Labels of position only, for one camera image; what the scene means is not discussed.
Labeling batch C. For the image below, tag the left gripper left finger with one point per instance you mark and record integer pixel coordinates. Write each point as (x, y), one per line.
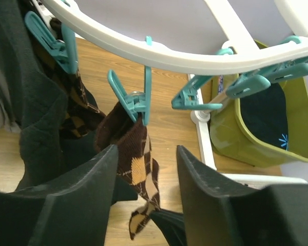
(72, 209)

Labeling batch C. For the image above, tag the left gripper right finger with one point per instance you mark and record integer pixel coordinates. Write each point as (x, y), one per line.
(220, 211)

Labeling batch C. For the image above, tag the argyle brown sock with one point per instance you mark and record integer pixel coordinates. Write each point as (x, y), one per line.
(82, 114)
(136, 165)

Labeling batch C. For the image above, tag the teal plastic clip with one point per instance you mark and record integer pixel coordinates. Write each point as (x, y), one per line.
(63, 51)
(135, 103)
(187, 98)
(258, 80)

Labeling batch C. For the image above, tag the white round clip hanger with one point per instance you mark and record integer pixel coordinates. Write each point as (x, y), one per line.
(200, 37)

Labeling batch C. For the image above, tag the green laundry bin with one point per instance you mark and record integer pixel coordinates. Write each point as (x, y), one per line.
(230, 137)

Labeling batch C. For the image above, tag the white clothes rack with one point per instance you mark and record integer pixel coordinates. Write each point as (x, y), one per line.
(200, 119)

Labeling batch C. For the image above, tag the black cloth in bin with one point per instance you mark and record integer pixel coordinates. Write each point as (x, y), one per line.
(264, 114)

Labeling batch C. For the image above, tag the grey hanging garment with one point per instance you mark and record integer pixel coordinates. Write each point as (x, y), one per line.
(0, 102)

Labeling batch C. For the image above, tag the black hanging garment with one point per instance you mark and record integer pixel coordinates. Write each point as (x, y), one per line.
(39, 106)

